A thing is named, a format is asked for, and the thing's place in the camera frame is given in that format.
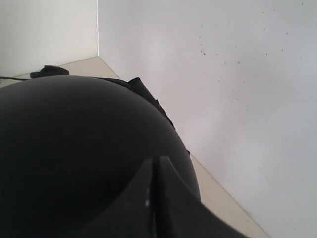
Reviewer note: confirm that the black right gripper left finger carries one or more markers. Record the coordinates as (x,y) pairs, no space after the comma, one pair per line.
(131,214)

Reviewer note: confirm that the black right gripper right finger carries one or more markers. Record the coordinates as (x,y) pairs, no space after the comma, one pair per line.
(179,213)

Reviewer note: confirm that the black helmet with tinted visor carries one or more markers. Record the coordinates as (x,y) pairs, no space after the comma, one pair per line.
(69,145)

